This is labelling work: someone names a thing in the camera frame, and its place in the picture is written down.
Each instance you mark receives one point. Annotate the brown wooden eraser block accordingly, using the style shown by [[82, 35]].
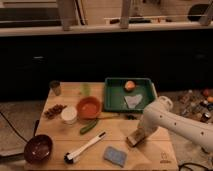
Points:
[[135, 137]]

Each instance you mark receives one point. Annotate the pale green cup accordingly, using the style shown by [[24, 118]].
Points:
[[85, 89]]

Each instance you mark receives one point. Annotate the white black dish brush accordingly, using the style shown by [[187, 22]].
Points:
[[71, 156]]

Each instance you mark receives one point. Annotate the green cucumber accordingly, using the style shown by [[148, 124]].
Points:
[[88, 127]]

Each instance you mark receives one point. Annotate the green plastic tray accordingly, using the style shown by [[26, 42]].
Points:
[[128, 95]]

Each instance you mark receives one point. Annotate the brown grapes bunch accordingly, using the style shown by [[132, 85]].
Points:
[[54, 111]]

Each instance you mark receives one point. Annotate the white cup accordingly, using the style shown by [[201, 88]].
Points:
[[69, 115]]

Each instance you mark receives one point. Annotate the dark purple bowl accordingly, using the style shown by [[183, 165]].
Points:
[[38, 149]]

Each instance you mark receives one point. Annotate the grey crumpled cloth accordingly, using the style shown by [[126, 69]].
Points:
[[133, 101]]

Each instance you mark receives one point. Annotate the orange fruit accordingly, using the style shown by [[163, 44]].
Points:
[[129, 86]]

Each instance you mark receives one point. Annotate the blue sponge cloth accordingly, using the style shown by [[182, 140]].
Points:
[[115, 156]]

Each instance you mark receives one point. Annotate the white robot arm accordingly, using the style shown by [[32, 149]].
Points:
[[158, 114]]

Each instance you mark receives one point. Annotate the dark metal cup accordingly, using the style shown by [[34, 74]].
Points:
[[55, 87]]

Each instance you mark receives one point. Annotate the orange bowl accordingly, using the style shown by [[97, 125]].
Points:
[[88, 108]]

